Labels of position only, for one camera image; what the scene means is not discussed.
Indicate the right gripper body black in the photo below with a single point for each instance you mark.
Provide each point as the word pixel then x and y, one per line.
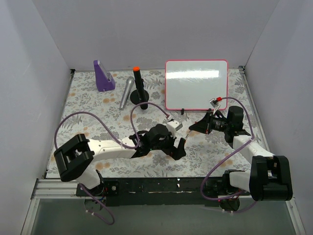
pixel 208 125

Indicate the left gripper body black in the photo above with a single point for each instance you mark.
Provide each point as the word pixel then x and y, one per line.
pixel 173 146

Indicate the pink framed whiteboard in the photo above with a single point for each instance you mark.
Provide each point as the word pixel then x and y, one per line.
pixel 191 84

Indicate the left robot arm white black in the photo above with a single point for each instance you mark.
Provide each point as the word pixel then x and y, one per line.
pixel 74 158

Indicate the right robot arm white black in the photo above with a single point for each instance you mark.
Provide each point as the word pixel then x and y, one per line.
pixel 269 177

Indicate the floral table mat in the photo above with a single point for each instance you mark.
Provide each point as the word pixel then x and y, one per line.
pixel 97 116

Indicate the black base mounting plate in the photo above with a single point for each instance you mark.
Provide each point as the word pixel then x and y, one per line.
pixel 152 191

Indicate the black round stand base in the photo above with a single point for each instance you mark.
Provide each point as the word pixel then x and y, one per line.
pixel 135 97

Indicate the black flashlight orange tip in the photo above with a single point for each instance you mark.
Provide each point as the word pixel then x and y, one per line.
pixel 139 82

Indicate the silver microphone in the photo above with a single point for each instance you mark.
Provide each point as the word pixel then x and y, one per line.
pixel 128 87

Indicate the purple wedge stand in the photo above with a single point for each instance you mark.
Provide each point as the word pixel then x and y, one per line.
pixel 104 80

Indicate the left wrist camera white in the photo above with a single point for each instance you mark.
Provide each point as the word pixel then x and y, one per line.
pixel 174 126

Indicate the aluminium frame rail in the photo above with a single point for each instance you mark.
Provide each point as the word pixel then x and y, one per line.
pixel 54 189

